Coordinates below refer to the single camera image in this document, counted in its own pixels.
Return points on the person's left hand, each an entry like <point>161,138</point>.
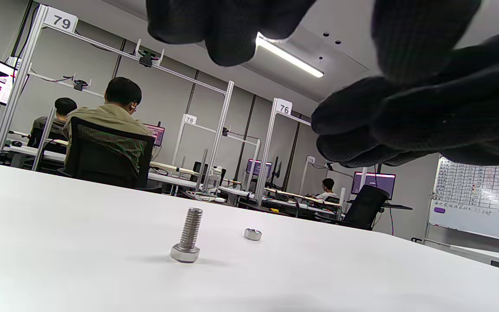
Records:
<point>440,99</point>

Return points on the silver hex head screw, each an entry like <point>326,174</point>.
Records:
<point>190,229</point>

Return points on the small computer monitor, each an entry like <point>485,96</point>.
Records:
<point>156,134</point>
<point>375,184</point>
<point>258,167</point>

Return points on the white whiteboard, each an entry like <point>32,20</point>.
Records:
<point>479,203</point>

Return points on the ceiling light strip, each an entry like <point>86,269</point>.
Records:
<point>293,56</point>

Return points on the light office desk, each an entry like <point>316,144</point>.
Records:
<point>24,151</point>
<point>293,203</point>
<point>167,177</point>

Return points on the black mesh office chair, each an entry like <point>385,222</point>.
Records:
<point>98,160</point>

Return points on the aluminium rig frame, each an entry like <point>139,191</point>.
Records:
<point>305,173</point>
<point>180,138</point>
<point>269,147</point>
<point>20,82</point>

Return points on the black mounted camera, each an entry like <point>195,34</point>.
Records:
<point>79,85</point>
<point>147,57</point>

